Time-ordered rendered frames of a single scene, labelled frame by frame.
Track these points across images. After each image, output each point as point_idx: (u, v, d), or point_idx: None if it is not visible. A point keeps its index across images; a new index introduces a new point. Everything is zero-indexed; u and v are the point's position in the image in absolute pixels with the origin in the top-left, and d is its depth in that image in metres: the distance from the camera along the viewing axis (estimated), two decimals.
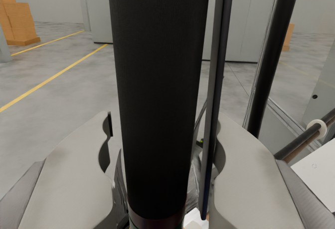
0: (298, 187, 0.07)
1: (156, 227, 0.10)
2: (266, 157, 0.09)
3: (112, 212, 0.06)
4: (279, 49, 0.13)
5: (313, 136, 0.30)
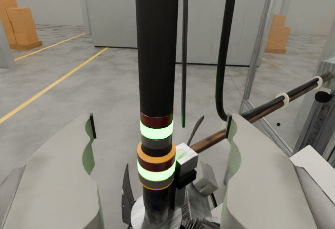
0: (317, 195, 0.07)
1: (156, 122, 0.19)
2: (283, 162, 0.08)
3: (99, 213, 0.06)
4: (229, 29, 0.21)
5: (277, 105, 0.38)
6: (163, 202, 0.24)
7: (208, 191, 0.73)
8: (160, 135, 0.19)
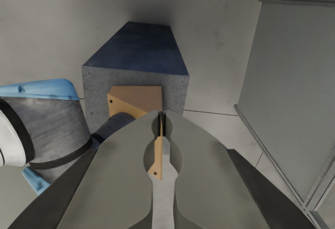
0: (249, 171, 0.08)
1: None
2: (218, 149, 0.09)
3: (149, 215, 0.06)
4: None
5: None
6: None
7: None
8: None
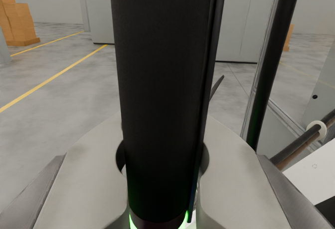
0: (279, 180, 0.07)
1: None
2: (248, 153, 0.09)
3: (126, 212, 0.06)
4: (280, 52, 0.13)
5: (313, 137, 0.30)
6: None
7: None
8: None
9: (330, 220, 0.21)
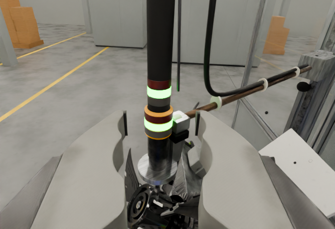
0: (282, 181, 0.07)
1: (159, 85, 0.27)
2: (251, 154, 0.09)
3: (124, 212, 0.06)
4: (212, 21, 0.29)
5: (258, 88, 0.46)
6: (163, 151, 0.32)
7: (203, 172, 0.81)
8: (161, 96, 0.27)
9: None
